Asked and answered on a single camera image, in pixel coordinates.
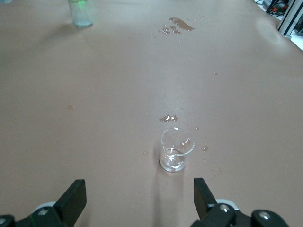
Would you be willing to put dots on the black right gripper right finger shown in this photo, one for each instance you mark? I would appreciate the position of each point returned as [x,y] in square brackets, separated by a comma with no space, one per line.
[204,201]

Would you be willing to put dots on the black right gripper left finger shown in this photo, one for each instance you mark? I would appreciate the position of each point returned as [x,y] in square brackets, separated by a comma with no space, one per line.
[71,203]

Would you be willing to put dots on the small clear glass cup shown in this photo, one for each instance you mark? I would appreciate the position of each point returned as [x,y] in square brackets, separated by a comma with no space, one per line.
[175,160]

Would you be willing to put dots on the brown liquid puddle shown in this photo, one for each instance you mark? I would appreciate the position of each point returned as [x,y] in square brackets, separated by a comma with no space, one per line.
[183,24]

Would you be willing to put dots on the yellow-green bottle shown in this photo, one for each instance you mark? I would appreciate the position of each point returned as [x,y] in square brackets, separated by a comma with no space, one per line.
[81,14]

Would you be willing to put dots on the aluminium profile post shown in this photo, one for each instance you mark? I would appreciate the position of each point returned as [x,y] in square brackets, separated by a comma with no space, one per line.
[290,21]

